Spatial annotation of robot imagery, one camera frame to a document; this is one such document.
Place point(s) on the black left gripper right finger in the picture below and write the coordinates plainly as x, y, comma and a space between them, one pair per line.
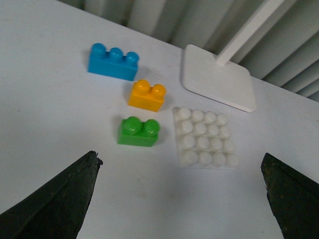
293, 198

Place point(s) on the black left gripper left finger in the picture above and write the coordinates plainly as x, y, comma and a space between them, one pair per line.
58, 208

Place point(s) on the yellow two-stud toy block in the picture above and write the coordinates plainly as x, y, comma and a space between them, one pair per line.
147, 97

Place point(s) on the green two-stud toy block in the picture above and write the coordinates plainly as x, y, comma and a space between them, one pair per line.
134, 132

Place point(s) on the blue three-stud toy block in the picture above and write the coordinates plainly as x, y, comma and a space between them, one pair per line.
113, 63

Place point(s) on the white lamp stand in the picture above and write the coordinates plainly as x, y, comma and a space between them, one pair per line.
219, 77

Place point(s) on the white pleated curtain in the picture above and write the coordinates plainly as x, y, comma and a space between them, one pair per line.
184, 22

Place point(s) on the white studded base plate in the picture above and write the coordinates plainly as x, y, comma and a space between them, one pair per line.
203, 139

